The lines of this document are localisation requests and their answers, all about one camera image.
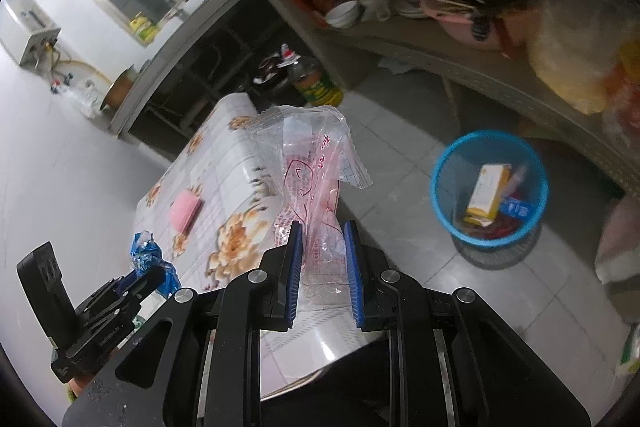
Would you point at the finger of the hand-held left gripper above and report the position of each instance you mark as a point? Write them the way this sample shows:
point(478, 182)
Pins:
point(150, 279)
point(125, 283)

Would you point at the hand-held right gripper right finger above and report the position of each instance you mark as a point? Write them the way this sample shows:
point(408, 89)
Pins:
point(354, 282)

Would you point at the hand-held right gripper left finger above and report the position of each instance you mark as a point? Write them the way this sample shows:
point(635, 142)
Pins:
point(292, 282)

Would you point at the blue foil wrapper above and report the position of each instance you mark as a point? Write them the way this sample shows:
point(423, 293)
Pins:
point(147, 252)

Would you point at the blue plastic waste bin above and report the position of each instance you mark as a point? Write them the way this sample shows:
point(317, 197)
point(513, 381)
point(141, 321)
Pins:
point(445, 207)

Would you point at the clear red printed plastic bag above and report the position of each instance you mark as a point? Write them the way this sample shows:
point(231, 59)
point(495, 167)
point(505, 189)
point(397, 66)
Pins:
point(320, 167)

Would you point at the red snack packet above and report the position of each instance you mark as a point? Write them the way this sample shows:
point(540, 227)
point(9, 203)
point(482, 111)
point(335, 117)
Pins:
point(502, 229)

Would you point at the floral cloth table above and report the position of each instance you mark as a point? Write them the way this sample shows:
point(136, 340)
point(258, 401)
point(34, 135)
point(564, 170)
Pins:
point(220, 167)

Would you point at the yellow white carton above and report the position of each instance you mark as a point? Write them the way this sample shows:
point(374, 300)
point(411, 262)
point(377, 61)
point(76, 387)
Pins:
point(487, 192)

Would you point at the small blue packet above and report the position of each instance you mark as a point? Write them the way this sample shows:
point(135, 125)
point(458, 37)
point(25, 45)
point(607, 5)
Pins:
point(515, 209)

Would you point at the brown pot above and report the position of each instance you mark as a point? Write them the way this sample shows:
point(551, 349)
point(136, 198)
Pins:
point(120, 89)

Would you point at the yellow label oil bottle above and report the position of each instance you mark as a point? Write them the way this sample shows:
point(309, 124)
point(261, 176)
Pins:
point(320, 89)

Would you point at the black pot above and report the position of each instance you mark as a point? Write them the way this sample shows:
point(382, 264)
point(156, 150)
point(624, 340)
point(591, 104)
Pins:
point(272, 72)

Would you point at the white crumpled paper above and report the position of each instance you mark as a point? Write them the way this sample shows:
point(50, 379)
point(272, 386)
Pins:
point(397, 66)

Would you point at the grey kitchen counter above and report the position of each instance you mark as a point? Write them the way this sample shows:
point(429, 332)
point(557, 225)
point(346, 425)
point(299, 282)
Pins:
point(165, 52)

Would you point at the grey shelf board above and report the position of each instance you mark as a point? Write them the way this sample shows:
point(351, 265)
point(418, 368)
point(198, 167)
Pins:
point(450, 57)

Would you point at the white bowl on shelf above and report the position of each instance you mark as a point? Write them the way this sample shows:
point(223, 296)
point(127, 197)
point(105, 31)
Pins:
point(344, 14)

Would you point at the pink plastic basin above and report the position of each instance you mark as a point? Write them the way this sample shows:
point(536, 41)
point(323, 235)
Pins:
point(465, 34)

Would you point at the pink plastic bag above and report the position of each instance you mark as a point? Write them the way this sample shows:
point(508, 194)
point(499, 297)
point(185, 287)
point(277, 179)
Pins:
point(622, 237)

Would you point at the green white packet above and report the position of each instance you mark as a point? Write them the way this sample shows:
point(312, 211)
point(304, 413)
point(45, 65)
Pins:
point(629, 349)

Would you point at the clear bag of pale food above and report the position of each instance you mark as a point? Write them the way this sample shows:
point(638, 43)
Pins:
point(575, 57)

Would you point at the white wall box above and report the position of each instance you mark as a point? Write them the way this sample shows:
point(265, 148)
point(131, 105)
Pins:
point(37, 47)

